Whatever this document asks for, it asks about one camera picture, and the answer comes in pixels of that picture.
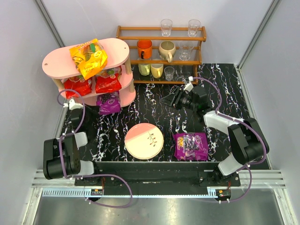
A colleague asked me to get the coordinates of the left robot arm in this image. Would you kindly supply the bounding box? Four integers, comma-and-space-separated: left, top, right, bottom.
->
43, 105, 99, 180

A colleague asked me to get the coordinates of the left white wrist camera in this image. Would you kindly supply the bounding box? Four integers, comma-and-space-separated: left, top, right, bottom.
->
62, 99, 83, 111

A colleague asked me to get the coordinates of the clear glass middle shelf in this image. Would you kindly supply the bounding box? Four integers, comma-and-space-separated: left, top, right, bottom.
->
179, 41, 194, 61

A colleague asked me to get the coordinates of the clear glass top left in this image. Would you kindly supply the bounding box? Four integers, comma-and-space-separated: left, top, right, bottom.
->
160, 19, 173, 37

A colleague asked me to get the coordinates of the brown wooden cup rack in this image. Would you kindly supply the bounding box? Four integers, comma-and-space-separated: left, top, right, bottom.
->
116, 25, 207, 76

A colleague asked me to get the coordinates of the yellow mug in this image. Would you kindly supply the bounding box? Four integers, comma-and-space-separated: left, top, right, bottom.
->
150, 63, 164, 79

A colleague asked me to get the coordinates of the orange candy bag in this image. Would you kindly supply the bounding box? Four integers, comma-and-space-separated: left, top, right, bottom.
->
69, 38, 108, 80

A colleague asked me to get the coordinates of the pink and cream plate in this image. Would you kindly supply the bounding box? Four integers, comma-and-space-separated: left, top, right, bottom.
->
125, 123, 164, 160

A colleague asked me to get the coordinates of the red candy bag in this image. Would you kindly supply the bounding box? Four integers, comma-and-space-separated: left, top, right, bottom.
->
95, 66, 122, 93
62, 75, 92, 96

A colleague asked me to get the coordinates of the clear glass top right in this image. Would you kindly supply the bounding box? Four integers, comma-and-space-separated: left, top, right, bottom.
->
187, 19, 201, 38

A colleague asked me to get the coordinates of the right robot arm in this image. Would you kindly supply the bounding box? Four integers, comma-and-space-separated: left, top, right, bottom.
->
160, 86, 270, 178

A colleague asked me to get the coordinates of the purple candy bag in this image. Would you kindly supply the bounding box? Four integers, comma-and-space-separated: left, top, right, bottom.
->
96, 91, 121, 115
173, 133, 209, 161

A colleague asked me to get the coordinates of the orange mug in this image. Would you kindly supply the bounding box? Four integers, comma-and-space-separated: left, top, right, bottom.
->
137, 39, 152, 59

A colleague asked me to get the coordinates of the small clear glass bottom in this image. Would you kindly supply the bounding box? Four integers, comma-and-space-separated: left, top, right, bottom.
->
164, 67, 175, 81

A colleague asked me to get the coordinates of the pale green mug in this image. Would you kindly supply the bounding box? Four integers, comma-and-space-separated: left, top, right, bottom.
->
138, 63, 150, 76

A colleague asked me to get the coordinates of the beige round ceramic mug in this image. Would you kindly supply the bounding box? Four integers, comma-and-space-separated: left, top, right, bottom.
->
158, 41, 176, 63

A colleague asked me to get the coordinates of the pink three-tier shelf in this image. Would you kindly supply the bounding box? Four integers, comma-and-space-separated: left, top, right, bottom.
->
42, 38, 136, 107

